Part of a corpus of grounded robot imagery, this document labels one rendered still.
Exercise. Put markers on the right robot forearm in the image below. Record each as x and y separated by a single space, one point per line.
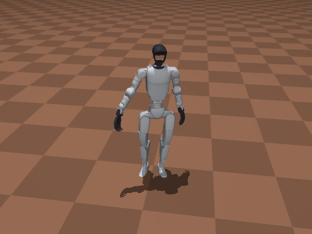
124 103

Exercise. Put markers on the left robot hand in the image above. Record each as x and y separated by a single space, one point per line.
182 115

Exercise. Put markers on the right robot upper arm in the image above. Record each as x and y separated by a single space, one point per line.
141 73

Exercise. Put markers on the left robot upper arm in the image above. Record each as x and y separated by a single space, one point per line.
175 80

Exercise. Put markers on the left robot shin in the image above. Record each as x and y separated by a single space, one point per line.
163 152

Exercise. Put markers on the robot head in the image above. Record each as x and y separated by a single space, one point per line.
158 50

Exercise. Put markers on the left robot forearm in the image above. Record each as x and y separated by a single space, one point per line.
179 102

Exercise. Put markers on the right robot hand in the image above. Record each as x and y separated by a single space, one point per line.
117 121

